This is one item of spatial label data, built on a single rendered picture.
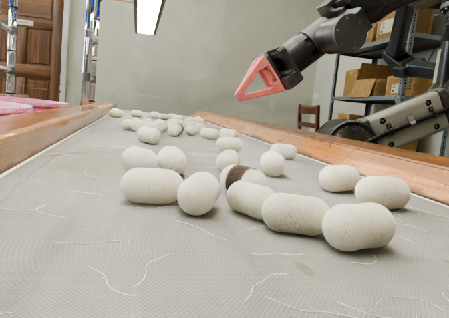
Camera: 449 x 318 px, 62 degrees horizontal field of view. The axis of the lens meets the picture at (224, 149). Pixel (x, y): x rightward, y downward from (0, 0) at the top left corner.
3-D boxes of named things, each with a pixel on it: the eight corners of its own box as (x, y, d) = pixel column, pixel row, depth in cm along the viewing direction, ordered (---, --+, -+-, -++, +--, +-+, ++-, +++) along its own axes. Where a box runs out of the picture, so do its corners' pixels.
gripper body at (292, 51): (274, 51, 59) (311, 25, 60) (254, 57, 69) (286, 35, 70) (295, 85, 61) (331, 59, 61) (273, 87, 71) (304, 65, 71)
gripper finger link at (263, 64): (228, 81, 61) (274, 48, 62) (219, 82, 68) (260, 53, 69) (251, 115, 63) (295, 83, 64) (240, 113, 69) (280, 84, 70)
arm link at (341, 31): (363, 27, 70) (338, -13, 67) (408, 18, 59) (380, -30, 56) (317, 70, 69) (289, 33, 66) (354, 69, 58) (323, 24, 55)
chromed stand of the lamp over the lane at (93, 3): (142, 133, 131) (152, 1, 126) (143, 139, 112) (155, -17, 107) (85, 128, 127) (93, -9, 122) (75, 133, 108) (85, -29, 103)
